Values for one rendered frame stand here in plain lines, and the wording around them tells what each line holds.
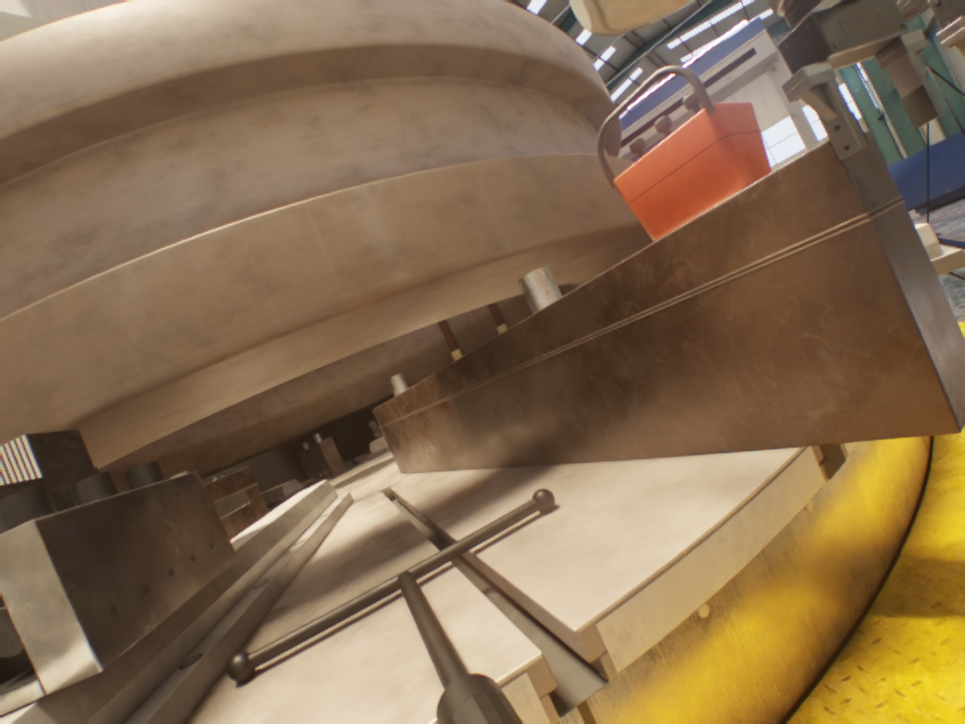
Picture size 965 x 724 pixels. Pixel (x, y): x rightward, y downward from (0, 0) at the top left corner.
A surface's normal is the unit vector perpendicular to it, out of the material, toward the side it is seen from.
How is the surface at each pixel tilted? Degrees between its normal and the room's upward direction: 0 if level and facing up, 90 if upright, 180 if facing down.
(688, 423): 90
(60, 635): 90
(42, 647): 90
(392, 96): 90
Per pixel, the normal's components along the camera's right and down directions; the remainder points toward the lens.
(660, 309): -0.81, 0.37
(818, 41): -0.90, 0.41
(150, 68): 0.21, -0.11
